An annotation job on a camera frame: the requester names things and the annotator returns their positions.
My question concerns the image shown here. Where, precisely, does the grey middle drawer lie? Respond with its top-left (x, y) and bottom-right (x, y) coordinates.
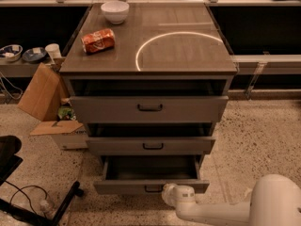
top-left (87, 137), bottom-right (215, 155)

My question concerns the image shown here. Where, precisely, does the black cable on floor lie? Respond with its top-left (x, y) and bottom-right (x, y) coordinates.
top-left (5, 180), bottom-right (50, 215)

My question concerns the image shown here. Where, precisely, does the grey drawer cabinet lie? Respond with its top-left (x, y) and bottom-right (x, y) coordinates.
top-left (58, 2), bottom-right (239, 162)

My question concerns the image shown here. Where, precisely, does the grey top drawer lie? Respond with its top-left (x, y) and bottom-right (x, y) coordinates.
top-left (71, 96), bottom-right (228, 123)

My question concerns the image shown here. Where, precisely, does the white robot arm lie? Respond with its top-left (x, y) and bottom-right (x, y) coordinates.
top-left (162, 174), bottom-right (301, 226)

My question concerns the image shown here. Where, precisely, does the grey bottom drawer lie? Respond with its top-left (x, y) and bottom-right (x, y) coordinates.
top-left (94, 155), bottom-right (210, 195)

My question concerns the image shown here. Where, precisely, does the blue patterned bowl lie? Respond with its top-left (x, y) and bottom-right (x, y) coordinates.
top-left (0, 44), bottom-right (23, 62)

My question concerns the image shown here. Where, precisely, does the white ceramic bowl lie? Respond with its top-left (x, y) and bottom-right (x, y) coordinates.
top-left (101, 1), bottom-right (130, 24)

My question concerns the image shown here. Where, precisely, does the orange crushed soda can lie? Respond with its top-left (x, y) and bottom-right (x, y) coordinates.
top-left (81, 28), bottom-right (115, 54)

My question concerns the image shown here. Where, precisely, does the grey wall shelf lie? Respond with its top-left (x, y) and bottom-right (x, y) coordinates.
top-left (0, 57), bottom-right (65, 77)

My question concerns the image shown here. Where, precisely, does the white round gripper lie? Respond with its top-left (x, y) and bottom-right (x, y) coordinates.
top-left (162, 184), bottom-right (196, 208)

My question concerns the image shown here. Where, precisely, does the grey drawer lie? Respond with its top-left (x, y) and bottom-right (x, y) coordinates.
top-left (87, 137), bottom-right (215, 155)
top-left (71, 96), bottom-right (228, 123)
top-left (94, 155), bottom-right (210, 195)

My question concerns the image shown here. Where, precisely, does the white paper cup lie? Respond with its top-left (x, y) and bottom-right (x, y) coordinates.
top-left (45, 43), bottom-right (61, 58)

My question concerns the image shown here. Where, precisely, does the green snack packet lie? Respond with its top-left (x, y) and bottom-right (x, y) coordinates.
top-left (57, 106), bottom-right (76, 121)

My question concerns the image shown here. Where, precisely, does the open cardboard box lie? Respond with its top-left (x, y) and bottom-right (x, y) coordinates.
top-left (18, 63), bottom-right (87, 150)

